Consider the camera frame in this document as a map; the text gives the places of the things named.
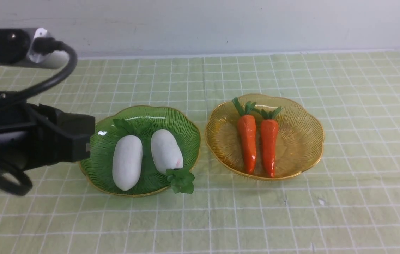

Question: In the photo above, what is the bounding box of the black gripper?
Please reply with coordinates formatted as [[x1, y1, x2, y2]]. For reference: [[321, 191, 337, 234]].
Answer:
[[0, 103, 96, 171]]

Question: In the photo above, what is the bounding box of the white toy radish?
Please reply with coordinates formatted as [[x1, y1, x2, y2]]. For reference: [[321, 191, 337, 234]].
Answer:
[[112, 119, 150, 191], [150, 129, 195, 194]]

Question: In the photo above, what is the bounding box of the toy carrot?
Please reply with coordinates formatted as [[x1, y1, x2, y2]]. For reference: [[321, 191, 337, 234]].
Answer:
[[256, 107, 283, 178], [232, 97, 257, 175]]

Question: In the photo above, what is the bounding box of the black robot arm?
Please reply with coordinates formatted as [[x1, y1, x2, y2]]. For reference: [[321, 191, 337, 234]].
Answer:
[[0, 28, 95, 171]]

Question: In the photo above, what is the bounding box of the green ribbed plastic plate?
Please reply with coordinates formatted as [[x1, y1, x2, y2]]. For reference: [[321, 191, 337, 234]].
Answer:
[[78, 105, 201, 197]]

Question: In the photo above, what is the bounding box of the amber ribbed plastic plate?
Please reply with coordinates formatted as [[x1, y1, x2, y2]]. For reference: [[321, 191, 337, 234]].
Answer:
[[205, 94, 325, 181]]

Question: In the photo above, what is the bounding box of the green checkered tablecloth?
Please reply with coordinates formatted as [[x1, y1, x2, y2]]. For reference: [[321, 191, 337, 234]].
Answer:
[[0, 51, 400, 254]]

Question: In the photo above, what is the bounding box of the black camera cable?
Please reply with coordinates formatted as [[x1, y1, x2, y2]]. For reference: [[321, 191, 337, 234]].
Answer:
[[0, 37, 78, 196]]

